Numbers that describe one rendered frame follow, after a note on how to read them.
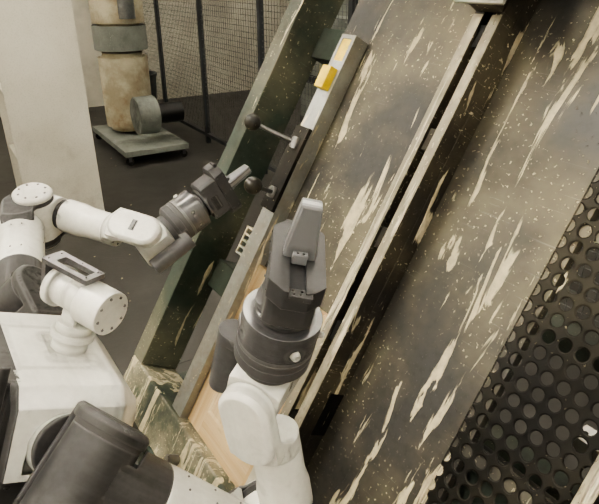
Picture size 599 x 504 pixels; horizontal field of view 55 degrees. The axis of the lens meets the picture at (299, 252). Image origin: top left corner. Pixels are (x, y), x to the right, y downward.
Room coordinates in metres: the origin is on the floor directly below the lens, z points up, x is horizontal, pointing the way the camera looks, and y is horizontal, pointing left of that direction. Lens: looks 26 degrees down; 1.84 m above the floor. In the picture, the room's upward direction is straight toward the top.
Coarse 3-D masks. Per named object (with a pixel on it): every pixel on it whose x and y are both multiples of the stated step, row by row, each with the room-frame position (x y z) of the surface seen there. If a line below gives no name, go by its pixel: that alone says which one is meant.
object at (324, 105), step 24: (336, 48) 1.34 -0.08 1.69; (360, 48) 1.32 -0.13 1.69; (336, 72) 1.29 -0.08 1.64; (336, 96) 1.28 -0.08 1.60; (312, 120) 1.27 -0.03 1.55; (312, 144) 1.25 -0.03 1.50; (288, 192) 1.21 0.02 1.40; (264, 216) 1.21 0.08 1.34; (264, 240) 1.18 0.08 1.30; (240, 264) 1.18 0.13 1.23; (264, 264) 1.18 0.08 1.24; (240, 288) 1.14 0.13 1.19; (216, 312) 1.15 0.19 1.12; (216, 336) 1.11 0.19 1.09; (192, 384) 1.07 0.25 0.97
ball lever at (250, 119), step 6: (252, 114) 1.25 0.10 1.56; (246, 120) 1.24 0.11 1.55; (252, 120) 1.24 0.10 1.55; (258, 120) 1.24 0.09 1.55; (246, 126) 1.24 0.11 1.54; (252, 126) 1.23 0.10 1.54; (258, 126) 1.24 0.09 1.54; (264, 126) 1.25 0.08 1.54; (270, 132) 1.25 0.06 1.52; (276, 132) 1.25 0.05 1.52; (282, 138) 1.25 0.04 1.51; (288, 138) 1.25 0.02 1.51; (294, 138) 1.25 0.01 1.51; (294, 144) 1.24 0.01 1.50
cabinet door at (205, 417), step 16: (256, 272) 1.16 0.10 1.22; (256, 288) 1.13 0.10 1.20; (208, 384) 1.07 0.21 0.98; (208, 400) 1.04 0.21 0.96; (192, 416) 1.04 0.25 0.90; (208, 416) 1.01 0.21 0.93; (208, 432) 0.98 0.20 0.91; (224, 448) 0.93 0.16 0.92; (224, 464) 0.90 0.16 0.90; (240, 464) 0.87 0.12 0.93; (240, 480) 0.85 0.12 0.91
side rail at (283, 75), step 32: (320, 0) 1.55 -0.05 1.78; (288, 32) 1.50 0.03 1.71; (320, 32) 1.55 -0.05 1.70; (288, 64) 1.50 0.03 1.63; (256, 96) 1.47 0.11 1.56; (288, 96) 1.50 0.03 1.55; (224, 160) 1.43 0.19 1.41; (256, 160) 1.44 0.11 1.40; (224, 224) 1.39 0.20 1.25; (192, 256) 1.33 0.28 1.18; (224, 256) 1.38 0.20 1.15; (192, 288) 1.33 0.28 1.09; (160, 320) 1.28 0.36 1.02; (192, 320) 1.32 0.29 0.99; (160, 352) 1.27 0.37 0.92
